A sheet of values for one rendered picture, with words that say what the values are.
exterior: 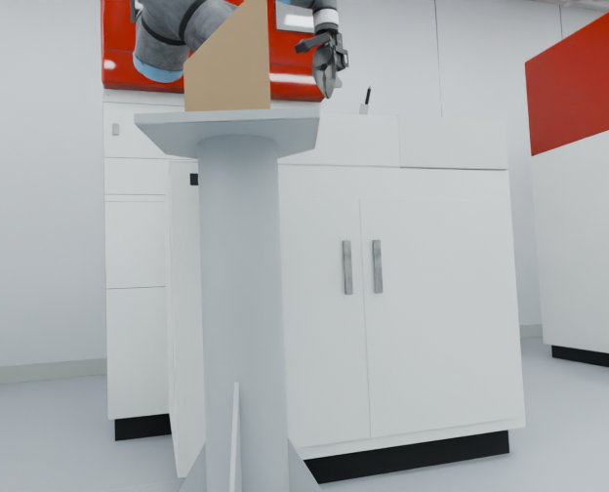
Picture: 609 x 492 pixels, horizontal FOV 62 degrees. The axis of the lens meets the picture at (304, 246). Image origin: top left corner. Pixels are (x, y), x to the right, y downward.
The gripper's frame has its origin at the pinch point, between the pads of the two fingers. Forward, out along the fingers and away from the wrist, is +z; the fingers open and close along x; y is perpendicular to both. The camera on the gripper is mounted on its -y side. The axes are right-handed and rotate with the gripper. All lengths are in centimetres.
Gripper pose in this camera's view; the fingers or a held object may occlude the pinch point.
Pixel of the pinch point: (326, 94)
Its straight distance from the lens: 155.6
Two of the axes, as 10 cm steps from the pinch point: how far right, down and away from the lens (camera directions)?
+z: 0.7, 10.0, -0.6
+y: 6.9, 0.0, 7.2
